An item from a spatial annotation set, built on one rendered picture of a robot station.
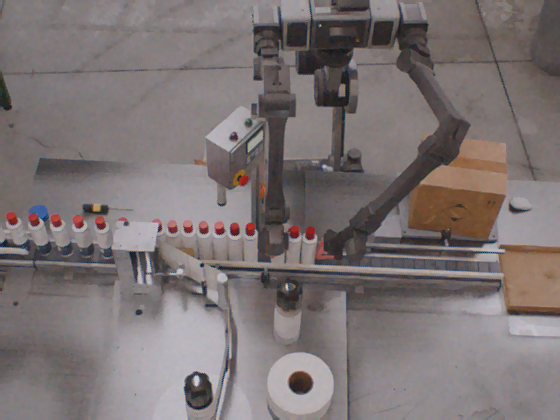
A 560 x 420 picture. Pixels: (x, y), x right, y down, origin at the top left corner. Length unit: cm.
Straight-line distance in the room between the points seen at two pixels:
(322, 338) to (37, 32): 308
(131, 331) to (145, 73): 232
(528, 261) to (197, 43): 263
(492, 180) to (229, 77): 222
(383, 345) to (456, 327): 27
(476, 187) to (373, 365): 70
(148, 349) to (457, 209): 118
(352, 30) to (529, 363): 127
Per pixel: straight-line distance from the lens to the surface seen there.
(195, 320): 268
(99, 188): 311
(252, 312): 269
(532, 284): 297
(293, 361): 245
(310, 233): 262
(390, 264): 283
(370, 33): 276
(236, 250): 271
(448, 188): 277
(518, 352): 282
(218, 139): 235
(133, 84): 466
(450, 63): 489
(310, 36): 274
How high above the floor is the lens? 323
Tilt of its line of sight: 54 degrees down
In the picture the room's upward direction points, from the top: 3 degrees clockwise
